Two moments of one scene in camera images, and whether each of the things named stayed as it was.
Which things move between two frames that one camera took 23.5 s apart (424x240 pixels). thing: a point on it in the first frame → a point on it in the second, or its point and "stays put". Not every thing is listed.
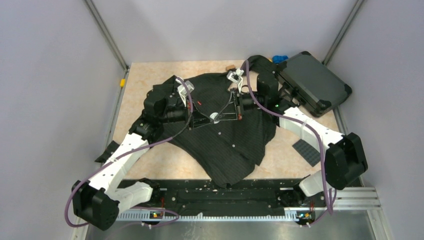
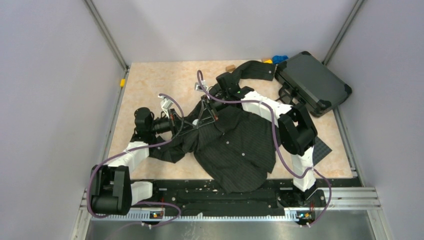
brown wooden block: (230, 67) stays put
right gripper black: (232, 116) → (209, 120)
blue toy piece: (277, 59) stays put
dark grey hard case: (314, 86) stays put
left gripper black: (195, 115) → (174, 121)
